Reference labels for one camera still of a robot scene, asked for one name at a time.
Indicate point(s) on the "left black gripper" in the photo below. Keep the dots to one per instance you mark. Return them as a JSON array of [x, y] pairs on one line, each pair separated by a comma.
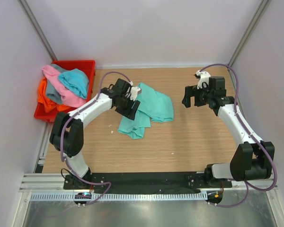
[[130, 113]]

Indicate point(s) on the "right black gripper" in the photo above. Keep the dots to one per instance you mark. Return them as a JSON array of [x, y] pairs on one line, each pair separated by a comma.
[[191, 91]]

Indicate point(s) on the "teal green t shirt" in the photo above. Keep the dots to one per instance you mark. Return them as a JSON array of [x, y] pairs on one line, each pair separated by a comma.
[[154, 107]]

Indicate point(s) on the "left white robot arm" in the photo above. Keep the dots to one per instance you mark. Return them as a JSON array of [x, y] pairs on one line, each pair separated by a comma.
[[67, 134]]

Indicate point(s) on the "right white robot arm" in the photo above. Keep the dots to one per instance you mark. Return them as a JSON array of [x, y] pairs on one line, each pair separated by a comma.
[[251, 160]]

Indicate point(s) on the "red plastic bin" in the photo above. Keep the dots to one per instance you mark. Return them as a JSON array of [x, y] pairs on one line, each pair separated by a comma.
[[87, 66]]

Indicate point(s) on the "pink t shirt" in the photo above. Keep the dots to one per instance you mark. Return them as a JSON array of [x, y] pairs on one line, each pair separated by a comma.
[[68, 98]]

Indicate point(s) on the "sky blue t shirt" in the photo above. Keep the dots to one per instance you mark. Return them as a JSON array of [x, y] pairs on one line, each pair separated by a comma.
[[76, 81]]

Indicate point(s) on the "grey t shirt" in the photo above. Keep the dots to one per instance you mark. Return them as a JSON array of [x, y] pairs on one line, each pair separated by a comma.
[[50, 91]]

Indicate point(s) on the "orange t shirt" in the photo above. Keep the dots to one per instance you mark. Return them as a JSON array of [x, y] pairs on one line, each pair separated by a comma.
[[49, 105]]

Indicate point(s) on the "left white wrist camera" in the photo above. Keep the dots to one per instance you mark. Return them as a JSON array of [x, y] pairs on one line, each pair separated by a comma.
[[133, 92]]

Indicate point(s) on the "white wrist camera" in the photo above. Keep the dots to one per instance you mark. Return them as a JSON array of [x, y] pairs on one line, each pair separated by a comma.
[[133, 92], [203, 78]]

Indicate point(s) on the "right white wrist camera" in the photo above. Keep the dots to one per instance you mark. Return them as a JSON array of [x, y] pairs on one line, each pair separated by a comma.
[[203, 78]]

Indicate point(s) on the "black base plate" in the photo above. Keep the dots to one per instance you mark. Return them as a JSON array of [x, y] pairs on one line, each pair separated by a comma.
[[159, 182]]

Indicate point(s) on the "slotted cable duct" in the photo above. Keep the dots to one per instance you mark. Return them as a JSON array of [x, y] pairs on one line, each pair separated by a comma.
[[84, 196]]

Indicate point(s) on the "right corner aluminium post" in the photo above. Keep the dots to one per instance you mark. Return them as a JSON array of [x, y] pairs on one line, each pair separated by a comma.
[[249, 30]]

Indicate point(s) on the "corner aluminium post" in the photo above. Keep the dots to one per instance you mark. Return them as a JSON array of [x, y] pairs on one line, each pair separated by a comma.
[[34, 23], [249, 30]]

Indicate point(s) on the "aluminium frame rail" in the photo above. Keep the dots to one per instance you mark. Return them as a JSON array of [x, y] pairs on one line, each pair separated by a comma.
[[41, 183]]

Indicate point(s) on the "left corner aluminium post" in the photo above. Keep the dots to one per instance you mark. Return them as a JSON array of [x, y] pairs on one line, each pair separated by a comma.
[[34, 23]]

